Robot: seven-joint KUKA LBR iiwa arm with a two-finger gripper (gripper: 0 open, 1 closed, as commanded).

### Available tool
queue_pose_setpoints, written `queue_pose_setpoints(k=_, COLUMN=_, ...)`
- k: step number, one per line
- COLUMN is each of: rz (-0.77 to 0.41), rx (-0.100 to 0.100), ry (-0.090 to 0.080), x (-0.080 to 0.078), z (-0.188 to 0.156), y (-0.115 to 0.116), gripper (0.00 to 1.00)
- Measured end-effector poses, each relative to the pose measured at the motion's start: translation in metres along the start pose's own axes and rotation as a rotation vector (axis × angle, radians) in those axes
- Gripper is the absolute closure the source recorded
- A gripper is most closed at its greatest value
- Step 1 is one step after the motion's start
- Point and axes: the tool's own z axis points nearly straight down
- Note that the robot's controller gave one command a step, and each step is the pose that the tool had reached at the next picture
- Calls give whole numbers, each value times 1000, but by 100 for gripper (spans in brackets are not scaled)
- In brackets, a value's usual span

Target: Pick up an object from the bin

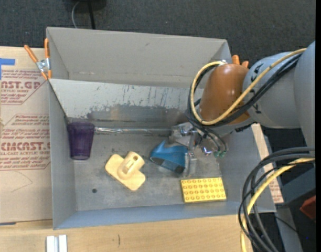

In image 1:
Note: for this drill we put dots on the yellow studded flat plate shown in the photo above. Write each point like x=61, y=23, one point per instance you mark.
x=203, y=190

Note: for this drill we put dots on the blue curved plastic object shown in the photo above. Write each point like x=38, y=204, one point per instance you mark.
x=169, y=153

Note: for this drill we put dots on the purple plastic cup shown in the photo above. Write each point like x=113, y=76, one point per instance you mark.
x=80, y=140

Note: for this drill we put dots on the grey metal bin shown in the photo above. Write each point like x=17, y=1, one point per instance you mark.
x=160, y=193

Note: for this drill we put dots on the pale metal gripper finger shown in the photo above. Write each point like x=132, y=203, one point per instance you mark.
x=192, y=164

